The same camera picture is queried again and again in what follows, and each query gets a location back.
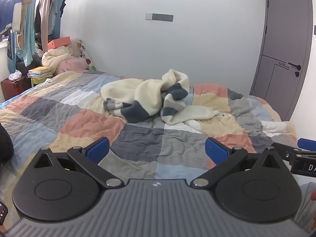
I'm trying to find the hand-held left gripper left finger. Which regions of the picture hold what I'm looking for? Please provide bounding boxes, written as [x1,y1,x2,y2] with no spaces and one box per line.
[32,137,122,188]

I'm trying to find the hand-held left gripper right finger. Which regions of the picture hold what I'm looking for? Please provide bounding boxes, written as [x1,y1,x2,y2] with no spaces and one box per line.
[191,137,285,187]

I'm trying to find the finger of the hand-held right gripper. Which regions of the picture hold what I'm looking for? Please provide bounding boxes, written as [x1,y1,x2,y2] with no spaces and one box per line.
[271,142,301,163]
[297,138,316,151]

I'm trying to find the cream fleece sweater blue stripes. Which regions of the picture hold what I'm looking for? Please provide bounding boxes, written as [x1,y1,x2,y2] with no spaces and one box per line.
[101,69,220,125]

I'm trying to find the hanging clothes on rack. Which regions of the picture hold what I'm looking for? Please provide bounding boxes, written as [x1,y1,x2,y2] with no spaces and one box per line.
[7,0,67,66]

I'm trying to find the person's right hand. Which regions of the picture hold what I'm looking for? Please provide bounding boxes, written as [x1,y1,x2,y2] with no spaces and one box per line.
[310,190,316,230]

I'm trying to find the pastel patchwork quilt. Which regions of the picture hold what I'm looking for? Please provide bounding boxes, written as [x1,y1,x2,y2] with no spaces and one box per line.
[0,70,298,203]

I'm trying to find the person's grey clothing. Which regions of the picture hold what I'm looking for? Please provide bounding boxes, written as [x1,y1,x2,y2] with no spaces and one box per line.
[294,182,316,234]

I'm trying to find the pink pillow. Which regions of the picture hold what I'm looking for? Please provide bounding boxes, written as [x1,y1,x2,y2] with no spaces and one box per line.
[56,55,88,75]

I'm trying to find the green stool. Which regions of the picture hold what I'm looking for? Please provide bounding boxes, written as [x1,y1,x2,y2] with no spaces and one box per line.
[31,78,52,87]

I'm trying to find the printed pillow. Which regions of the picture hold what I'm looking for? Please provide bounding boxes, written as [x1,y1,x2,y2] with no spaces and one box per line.
[78,39,97,71]

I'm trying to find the stack of books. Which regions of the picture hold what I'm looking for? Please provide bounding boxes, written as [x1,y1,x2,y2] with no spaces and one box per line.
[28,66,53,80]

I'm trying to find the cream blanket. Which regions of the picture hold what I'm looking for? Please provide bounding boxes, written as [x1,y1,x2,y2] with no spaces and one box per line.
[41,47,73,73]

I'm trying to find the white brown plush toy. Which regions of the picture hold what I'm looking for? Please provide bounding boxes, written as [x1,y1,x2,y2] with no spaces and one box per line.
[70,41,84,58]

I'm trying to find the red suitcase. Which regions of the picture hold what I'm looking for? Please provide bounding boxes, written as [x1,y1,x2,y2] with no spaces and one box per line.
[1,76,32,102]

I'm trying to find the dark storage box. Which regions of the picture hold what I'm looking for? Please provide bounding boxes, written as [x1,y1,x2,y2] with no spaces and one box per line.
[16,54,42,77]

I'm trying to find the white plastic bag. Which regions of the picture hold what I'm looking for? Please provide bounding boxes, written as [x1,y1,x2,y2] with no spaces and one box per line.
[8,70,23,81]

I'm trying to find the orange box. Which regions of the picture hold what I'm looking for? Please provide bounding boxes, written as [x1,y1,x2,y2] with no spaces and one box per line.
[47,37,71,50]

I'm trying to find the black wrist device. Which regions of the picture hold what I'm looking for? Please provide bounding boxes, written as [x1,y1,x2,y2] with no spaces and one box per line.
[0,199,8,226]

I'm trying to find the grey door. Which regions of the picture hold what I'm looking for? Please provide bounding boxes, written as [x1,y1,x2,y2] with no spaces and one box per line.
[249,0,313,122]

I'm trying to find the dark blue hanging cloth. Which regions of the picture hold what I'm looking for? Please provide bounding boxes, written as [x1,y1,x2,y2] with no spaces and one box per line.
[0,0,24,34]

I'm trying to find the grey wall panel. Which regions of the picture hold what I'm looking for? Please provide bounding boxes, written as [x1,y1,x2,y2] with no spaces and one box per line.
[152,13,174,22]

